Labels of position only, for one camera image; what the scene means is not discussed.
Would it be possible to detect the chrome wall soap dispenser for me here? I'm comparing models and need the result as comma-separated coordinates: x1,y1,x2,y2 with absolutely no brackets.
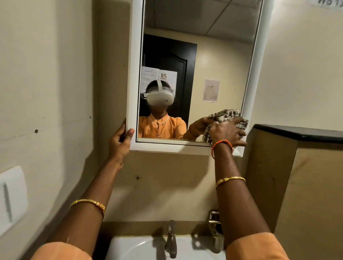
208,210,224,251

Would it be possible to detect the orange thread bracelet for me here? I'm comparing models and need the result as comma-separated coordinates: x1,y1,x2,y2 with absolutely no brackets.
211,139,234,159

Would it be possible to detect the orange right sleeve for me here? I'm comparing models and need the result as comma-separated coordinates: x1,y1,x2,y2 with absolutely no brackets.
225,232,290,260

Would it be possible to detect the orange left sleeve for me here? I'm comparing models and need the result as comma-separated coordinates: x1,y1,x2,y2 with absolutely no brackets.
31,242,93,260

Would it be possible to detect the chrome sink faucet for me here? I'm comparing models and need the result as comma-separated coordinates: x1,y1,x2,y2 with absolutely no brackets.
164,220,178,259

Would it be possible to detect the white ceramic sink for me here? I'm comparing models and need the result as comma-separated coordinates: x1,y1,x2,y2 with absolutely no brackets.
105,234,227,260

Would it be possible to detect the person's left hand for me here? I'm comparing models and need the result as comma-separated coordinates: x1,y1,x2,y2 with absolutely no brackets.
108,119,135,168

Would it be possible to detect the white framed mirror cabinet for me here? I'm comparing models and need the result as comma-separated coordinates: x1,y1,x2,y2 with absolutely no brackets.
126,0,274,157

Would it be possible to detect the orange sleeve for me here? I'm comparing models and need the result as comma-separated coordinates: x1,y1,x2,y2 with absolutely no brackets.
31,242,93,260
225,232,290,260

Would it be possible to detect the person's left forearm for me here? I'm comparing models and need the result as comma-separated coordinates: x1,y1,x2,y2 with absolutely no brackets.
47,158,126,255

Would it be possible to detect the gold bangle with red beads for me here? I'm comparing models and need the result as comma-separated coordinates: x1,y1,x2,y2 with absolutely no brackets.
70,199,106,219

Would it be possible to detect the person's right hand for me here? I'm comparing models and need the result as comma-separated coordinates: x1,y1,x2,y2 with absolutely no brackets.
209,116,247,148

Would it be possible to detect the person's right forearm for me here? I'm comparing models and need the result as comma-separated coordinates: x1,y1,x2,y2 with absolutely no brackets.
212,142,272,248

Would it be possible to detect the white paper label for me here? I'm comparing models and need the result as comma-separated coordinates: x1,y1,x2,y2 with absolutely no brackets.
308,0,343,10

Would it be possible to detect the checked cleaning cloth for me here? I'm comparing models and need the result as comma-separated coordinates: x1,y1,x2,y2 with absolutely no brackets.
202,108,249,148

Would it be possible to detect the white flush plate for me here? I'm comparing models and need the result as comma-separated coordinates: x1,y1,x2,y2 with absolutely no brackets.
0,165,29,238

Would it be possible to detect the plain gold bangle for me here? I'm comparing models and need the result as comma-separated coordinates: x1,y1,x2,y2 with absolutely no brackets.
216,176,246,187

